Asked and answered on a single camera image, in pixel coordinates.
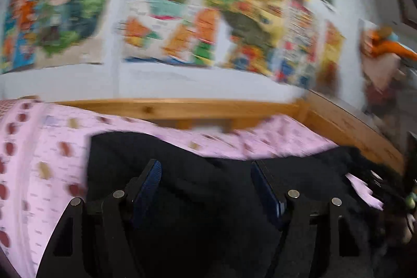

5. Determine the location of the wooden bed frame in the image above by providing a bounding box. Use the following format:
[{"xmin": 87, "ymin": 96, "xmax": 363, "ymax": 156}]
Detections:
[{"xmin": 55, "ymin": 92, "xmax": 406, "ymax": 175}]

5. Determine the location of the orange cloth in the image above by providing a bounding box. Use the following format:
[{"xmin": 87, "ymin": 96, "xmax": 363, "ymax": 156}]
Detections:
[{"xmin": 366, "ymin": 30, "xmax": 417, "ymax": 63}]

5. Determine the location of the group of colourful wall drawings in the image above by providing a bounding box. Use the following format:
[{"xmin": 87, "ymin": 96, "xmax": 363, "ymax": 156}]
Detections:
[{"xmin": 0, "ymin": 0, "xmax": 346, "ymax": 90}]

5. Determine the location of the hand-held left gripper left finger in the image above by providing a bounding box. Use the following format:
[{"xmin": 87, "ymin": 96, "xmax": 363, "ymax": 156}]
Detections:
[{"xmin": 36, "ymin": 159, "xmax": 163, "ymax": 278}]

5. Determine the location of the pink apple-print blanket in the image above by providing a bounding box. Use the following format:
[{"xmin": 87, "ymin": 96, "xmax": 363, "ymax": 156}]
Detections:
[{"xmin": 0, "ymin": 99, "xmax": 385, "ymax": 278}]

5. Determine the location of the black padded jacket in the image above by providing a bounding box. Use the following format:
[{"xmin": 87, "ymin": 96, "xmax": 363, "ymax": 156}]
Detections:
[{"xmin": 86, "ymin": 131, "xmax": 408, "ymax": 278}]

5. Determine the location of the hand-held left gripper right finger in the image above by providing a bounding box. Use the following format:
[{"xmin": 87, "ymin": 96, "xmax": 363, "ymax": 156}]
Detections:
[{"xmin": 250, "ymin": 160, "xmax": 375, "ymax": 278}]

